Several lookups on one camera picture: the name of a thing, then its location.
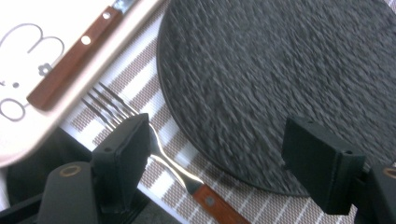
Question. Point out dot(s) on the striped beige placemat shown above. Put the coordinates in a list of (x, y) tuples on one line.
[(137, 77)]

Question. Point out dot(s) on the black textured plate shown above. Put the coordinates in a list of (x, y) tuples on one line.
[(267, 87)]

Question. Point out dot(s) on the beige printed tray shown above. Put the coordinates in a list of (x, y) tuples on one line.
[(18, 62)]

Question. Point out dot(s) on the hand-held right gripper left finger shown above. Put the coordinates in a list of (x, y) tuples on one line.
[(124, 158)]

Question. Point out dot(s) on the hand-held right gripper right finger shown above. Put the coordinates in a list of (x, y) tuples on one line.
[(323, 168)]

